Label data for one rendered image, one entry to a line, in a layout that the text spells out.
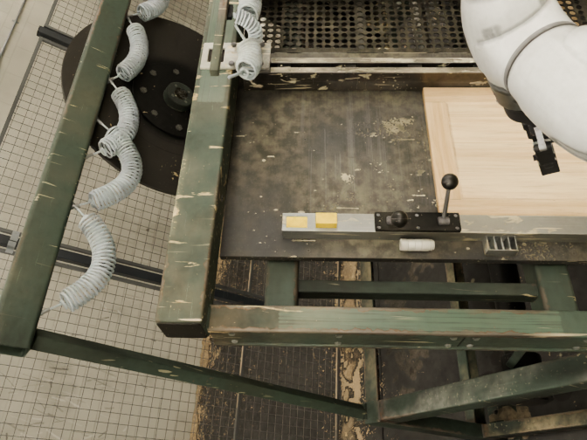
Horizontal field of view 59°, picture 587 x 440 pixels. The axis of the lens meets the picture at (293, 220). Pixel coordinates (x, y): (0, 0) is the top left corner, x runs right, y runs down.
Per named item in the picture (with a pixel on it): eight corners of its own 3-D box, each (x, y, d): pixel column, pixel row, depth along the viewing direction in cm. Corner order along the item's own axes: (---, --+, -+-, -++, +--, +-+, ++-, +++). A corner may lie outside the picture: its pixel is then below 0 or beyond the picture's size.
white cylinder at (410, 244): (399, 252, 123) (432, 253, 123) (401, 247, 120) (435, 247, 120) (398, 242, 124) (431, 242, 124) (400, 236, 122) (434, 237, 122)
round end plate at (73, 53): (268, 219, 187) (34, 139, 151) (260, 225, 192) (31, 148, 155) (278, 63, 228) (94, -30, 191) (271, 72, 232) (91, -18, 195)
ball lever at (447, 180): (452, 230, 120) (461, 177, 113) (436, 229, 120) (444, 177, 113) (449, 221, 123) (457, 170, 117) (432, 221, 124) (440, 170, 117)
